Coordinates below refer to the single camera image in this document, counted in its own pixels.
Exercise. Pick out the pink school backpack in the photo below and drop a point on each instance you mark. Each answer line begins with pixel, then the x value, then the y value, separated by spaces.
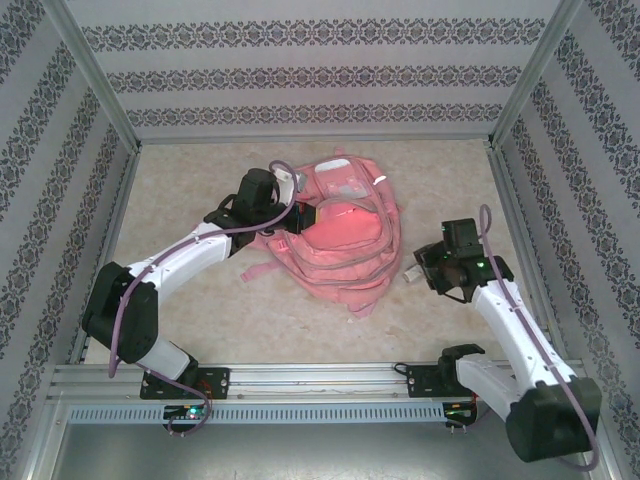
pixel 340 250

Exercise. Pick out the white marker with red cap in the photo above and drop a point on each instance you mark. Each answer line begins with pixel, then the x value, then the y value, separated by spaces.
pixel 412 275

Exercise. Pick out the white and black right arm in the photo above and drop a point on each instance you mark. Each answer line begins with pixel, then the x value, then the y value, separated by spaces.
pixel 515 332

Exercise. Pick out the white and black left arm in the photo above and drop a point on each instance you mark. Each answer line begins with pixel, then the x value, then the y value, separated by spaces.
pixel 190 250

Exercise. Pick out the small circuit board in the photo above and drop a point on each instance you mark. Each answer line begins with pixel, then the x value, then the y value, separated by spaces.
pixel 187 412
pixel 457 411

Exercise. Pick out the grey metal sheet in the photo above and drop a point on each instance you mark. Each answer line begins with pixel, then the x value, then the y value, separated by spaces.
pixel 320 455

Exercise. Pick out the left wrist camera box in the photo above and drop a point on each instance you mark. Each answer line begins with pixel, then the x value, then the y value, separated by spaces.
pixel 255 187

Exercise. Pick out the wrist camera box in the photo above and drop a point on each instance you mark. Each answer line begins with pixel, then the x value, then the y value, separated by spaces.
pixel 462 234
pixel 255 187

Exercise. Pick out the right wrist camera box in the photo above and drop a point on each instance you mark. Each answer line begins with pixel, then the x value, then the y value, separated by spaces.
pixel 462 234

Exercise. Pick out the aluminium back rail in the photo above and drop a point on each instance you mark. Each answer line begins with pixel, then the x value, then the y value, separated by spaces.
pixel 225 139

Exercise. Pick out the aluminium side rail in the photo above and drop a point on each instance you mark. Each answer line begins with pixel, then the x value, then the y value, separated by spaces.
pixel 121 200
pixel 511 200

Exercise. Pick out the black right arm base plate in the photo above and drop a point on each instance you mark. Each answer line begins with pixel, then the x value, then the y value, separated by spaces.
pixel 420 380

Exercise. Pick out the aluminium mounting rail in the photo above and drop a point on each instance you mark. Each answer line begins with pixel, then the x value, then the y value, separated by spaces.
pixel 320 382

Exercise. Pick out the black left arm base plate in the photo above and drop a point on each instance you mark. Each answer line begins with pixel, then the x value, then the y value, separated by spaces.
pixel 217 382

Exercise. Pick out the aluminium frame post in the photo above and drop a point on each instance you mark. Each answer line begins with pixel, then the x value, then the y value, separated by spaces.
pixel 92 70
pixel 534 70

